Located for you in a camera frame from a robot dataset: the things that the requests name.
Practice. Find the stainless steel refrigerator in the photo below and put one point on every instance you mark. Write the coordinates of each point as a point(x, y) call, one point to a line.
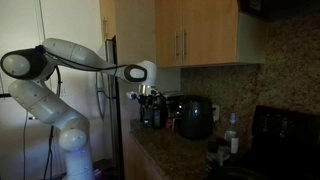
point(107, 95)

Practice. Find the wall power outlet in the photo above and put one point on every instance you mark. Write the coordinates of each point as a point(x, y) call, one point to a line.
point(216, 112)

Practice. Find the black stove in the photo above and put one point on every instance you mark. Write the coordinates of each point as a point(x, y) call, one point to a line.
point(285, 146)

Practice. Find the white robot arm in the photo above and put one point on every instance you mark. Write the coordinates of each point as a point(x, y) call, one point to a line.
point(30, 68)

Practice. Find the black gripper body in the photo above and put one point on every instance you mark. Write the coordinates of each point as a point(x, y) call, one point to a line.
point(153, 111)

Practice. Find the wooden upper cabinets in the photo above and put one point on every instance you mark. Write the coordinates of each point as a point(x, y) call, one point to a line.
point(185, 33)

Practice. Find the small box on counter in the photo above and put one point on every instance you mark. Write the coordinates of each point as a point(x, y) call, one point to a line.
point(217, 153)

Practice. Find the wooden lower cabinet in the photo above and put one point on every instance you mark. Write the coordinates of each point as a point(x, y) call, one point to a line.
point(137, 164)

